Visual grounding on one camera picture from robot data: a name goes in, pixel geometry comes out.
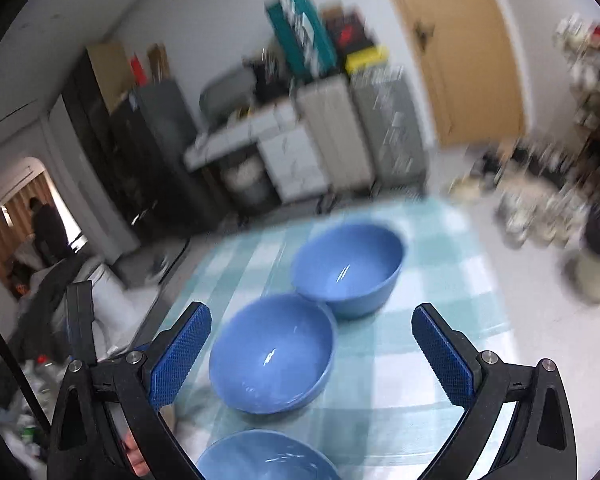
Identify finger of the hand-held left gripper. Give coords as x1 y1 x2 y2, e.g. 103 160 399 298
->
65 280 98 366

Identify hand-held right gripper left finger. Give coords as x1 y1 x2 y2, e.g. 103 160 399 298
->
45 301 213 480

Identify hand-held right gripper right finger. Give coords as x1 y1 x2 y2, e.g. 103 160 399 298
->
411 303 579 480

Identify blue bowl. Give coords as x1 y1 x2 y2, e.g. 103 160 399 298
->
195 429 342 480
209 294 338 415
291 222 406 320

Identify person's left hand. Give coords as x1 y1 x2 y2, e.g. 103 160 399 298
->
121 430 151 478

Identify dark cloth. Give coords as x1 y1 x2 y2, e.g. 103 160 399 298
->
0 255 101 406

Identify teal checked tablecloth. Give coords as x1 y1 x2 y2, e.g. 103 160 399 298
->
157 195 518 480

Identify black cabinet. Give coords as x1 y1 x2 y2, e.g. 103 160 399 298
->
60 52 146 261

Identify pile of loose shoes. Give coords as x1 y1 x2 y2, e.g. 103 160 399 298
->
447 145 591 251

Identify cream trash bin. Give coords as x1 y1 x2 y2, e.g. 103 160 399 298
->
567 200 600 306

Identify woven laundry basket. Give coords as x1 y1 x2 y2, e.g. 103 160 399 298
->
220 157 276 206

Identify dark grey refrigerator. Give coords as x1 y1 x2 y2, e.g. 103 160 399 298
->
110 80 221 241

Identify white vanity desk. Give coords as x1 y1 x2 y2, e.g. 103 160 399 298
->
182 105 331 206

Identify silver suitcase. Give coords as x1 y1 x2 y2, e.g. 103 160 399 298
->
350 67 428 193

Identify beige suitcase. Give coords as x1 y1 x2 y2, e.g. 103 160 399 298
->
295 75 376 196

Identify tall cardboard sheet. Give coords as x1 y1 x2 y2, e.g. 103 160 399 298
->
86 40 136 113

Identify oval mirror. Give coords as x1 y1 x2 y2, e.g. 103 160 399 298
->
200 67 258 121

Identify metal shoe rack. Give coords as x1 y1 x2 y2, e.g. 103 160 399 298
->
552 12 600 211

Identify brown cardboard box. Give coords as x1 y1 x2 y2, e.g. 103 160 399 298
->
147 42 173 81

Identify black bag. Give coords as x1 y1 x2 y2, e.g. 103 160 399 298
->
245 57 293 106

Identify wooden door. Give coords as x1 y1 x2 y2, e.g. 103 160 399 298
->
370 0 526 148

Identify yellow shoe box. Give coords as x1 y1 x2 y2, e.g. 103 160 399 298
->
345 45 388 73

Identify black red shoe box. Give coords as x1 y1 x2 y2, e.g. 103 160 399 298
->
322 7 376 58

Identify teal suitcase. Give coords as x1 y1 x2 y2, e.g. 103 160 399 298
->
265 0 338 83

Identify row of shoes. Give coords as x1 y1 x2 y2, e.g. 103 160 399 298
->
555 12 600 126

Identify black cable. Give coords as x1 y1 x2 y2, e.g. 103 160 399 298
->
0 300 53 431

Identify black door handle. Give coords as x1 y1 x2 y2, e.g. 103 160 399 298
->
412 20 436 46

